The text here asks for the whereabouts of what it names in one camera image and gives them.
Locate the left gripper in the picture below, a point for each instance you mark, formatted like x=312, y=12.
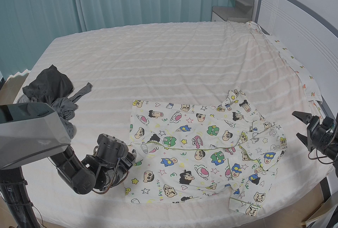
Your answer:
x=126, y=161

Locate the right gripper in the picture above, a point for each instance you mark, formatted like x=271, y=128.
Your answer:
x=314, y=134

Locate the white printed pyjama top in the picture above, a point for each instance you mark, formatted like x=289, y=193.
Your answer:
x=198, y=155

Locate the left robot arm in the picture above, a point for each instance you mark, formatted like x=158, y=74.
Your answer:
x=76, y=174

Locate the bed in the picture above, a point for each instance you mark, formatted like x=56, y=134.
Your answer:
x=171, y=63

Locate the dark grey garment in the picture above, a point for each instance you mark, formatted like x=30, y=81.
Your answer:
x=66, y=110

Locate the wooden white-drawer bedside table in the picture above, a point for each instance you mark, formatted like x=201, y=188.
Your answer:
x=320, y=212

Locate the black garment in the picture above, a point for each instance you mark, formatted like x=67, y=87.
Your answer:
x=50, y=81

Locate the white heart printed pillow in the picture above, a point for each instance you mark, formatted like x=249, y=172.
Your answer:
x=256, y=26

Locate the grey bedside table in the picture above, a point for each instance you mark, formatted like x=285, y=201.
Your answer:
x=224, y=11

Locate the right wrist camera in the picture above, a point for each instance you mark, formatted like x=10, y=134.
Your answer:
x=327, y=122

